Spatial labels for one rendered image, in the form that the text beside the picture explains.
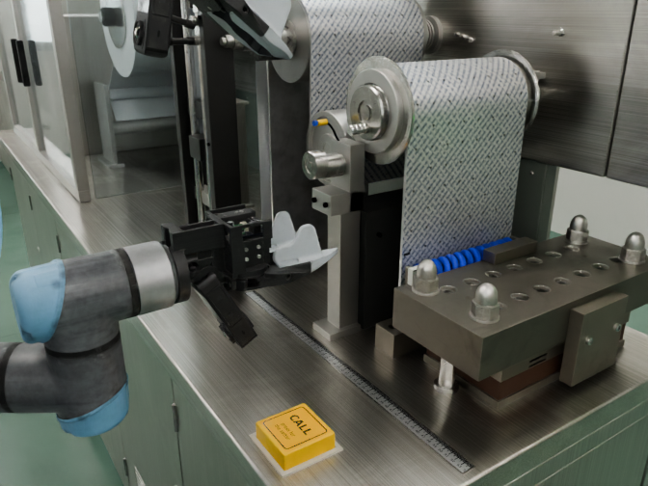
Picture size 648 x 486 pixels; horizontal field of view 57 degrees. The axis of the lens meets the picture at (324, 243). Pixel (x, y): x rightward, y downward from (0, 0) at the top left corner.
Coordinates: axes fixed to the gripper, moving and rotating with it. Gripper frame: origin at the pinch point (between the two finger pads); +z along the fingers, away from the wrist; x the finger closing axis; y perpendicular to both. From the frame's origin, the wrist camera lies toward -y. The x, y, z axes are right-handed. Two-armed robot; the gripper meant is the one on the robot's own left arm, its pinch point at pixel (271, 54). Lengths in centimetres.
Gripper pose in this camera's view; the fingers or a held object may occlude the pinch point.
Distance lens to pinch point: 74.7
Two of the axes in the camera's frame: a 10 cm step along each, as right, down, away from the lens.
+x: -5.5, -3.1, 7.8
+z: 6.4, 4.4, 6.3
